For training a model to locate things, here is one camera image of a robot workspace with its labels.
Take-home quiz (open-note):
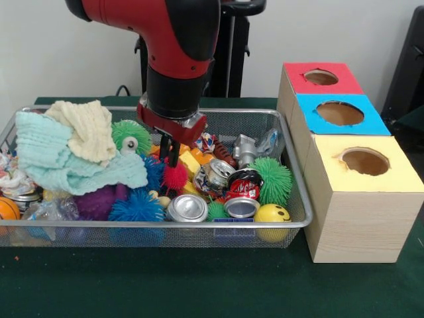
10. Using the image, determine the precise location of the green fuzzy toy with eyes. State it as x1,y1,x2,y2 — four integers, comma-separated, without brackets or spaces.
252,157,294,207

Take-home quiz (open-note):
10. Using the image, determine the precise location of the blue spiky ball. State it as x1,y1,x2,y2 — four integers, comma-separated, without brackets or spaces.
108,189,166,223

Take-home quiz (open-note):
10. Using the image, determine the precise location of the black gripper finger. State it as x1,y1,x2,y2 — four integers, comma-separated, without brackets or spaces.
170,139,181,168
159,134,170,163

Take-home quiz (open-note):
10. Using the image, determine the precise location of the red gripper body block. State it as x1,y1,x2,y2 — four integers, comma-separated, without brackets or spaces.
136,96,207,148

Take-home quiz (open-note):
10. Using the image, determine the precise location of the red spiky ball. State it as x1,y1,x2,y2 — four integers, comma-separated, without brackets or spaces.
162,162,189,193

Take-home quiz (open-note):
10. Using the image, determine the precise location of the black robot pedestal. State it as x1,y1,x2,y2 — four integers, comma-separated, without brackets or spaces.
136,0,267,99

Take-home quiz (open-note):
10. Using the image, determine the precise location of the black stand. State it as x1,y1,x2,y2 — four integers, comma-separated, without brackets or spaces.
381,5,424,123

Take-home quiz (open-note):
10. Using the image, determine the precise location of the purple spiky ball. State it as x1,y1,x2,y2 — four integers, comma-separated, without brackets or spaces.
74,184,130,221

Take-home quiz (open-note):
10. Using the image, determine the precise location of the wooden box with three holes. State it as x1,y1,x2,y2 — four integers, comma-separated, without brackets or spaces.
277,62,424,264

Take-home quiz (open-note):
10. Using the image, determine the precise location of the mint green waffle cloth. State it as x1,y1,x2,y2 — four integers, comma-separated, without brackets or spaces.
15,111,148,196

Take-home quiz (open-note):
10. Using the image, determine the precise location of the dark green table cloth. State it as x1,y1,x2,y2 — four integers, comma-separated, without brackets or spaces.
0,96,424,318

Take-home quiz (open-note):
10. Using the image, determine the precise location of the yellow smiley ball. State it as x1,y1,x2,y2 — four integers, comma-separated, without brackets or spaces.
254,203,292,242

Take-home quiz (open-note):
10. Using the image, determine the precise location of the clear shallow mesh bin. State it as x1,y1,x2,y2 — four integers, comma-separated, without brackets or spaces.
0,106,313,248

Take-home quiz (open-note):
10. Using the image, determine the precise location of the black silver drink can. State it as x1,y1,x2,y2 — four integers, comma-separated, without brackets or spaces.
224,168,266,218

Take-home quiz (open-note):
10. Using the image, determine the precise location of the green spiky ball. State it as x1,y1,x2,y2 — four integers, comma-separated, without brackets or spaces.
111,120,152,157

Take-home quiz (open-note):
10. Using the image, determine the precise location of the cream waffle cloth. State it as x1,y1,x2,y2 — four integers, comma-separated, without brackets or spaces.
45,100,117,165

